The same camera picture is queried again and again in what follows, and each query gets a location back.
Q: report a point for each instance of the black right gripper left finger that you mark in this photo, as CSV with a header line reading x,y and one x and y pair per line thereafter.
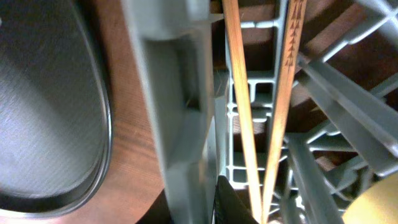
x,y
158,213

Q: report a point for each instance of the grey dishwasher rack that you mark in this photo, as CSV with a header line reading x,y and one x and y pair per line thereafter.
x,y
341,132

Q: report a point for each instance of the round black serving tray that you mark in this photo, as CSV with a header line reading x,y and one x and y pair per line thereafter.
x,y
56,127

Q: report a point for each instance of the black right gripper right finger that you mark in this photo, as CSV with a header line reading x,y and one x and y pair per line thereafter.
x,y
228,208

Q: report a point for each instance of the yellow bowl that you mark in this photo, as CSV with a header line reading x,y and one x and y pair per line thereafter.
x,y
376,205

